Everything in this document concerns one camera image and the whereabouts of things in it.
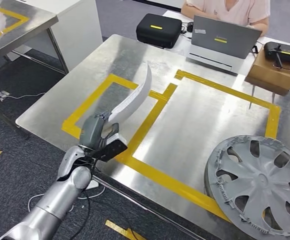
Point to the black computer mouse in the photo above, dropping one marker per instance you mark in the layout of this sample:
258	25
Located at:
189	27

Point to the person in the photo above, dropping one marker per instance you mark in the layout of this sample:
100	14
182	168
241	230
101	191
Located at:
235	11

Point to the black remote controller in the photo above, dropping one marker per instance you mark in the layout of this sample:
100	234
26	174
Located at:
282	51

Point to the yellow workbench tape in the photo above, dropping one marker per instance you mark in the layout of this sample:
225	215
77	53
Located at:
147	122

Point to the white cabinet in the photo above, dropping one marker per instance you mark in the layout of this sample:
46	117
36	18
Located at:
80	30

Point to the grey wheel hubcap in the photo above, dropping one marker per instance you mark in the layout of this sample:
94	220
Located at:
260	185

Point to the yellow side table tape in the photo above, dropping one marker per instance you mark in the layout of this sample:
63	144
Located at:
12	24

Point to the white power strip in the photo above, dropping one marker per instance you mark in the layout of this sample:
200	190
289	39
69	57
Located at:
92	184

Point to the white curved plastic part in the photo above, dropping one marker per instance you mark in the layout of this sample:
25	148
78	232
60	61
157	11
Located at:
134	99

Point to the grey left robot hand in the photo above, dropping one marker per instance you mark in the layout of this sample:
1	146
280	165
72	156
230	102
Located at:
92	132

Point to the steel workbench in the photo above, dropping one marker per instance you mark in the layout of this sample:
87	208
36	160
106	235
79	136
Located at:
197	126

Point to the black zip case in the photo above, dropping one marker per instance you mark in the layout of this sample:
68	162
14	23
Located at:
157	33

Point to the brown cardboard box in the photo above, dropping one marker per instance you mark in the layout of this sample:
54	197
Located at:
269	76

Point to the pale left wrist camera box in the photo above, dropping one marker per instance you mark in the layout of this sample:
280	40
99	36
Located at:
109	150

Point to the grey laptop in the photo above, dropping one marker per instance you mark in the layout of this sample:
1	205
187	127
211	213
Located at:
222	39

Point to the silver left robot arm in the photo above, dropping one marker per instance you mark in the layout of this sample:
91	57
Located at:
57	198

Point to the steel side table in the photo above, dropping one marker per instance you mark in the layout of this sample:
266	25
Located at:
22	23

